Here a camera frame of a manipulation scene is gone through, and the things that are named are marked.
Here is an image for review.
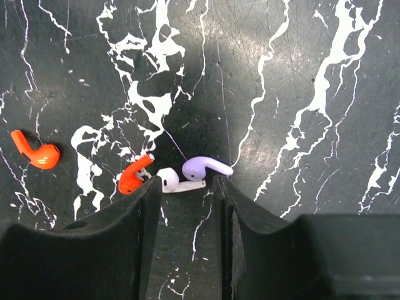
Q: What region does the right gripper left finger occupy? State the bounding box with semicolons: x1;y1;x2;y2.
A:
1;176;163;299

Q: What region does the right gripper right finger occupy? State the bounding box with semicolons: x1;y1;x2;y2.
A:
213;176;399;299

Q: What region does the purple earbud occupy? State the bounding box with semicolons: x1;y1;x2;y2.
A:
182;156;234;181

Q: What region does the red earbud right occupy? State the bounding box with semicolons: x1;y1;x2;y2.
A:
118;154;155;195

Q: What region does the white earbud near red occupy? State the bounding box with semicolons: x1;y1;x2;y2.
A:
156;167;206;194

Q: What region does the red earbud left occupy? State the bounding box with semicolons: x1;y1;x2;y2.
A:
10;130;61;170

